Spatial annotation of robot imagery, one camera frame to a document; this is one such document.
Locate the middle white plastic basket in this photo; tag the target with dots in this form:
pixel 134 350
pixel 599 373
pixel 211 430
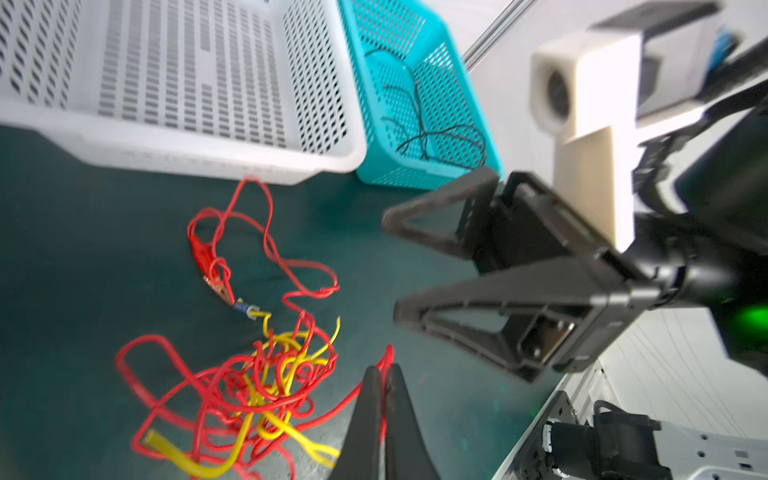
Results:
pixel 222 89

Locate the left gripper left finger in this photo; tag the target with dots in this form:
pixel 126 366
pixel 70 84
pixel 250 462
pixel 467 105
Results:
pixel 360 454

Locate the green table mat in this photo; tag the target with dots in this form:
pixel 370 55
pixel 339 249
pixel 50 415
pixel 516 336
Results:
pixel 93 258

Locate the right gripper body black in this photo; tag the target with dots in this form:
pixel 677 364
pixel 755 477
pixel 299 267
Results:
pixel 529 223

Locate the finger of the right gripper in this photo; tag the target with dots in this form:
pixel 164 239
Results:
pixel 451 219
pixel 523 320

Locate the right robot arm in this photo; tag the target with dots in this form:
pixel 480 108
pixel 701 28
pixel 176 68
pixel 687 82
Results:
pixel 705 192

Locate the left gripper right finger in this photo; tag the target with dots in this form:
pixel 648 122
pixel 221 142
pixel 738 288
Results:
pixel 406 455

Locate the teal plastic basket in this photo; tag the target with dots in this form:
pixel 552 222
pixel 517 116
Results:
pixel 423 122

